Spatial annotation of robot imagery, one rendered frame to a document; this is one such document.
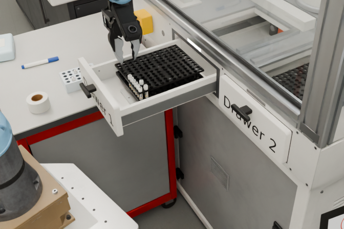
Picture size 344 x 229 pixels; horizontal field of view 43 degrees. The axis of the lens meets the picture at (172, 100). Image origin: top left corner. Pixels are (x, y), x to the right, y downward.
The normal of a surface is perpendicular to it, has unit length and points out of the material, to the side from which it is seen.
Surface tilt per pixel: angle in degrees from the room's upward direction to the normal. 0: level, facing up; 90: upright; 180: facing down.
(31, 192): 72
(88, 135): 90
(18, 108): 0
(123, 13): 31
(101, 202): 0
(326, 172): 90
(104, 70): 90
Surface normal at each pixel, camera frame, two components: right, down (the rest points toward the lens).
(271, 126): -0.87, 0.33
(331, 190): 0.48, 0.53
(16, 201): 0.58, 0.22
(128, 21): 0.25, -0.42
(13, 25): -0.04, -0.78
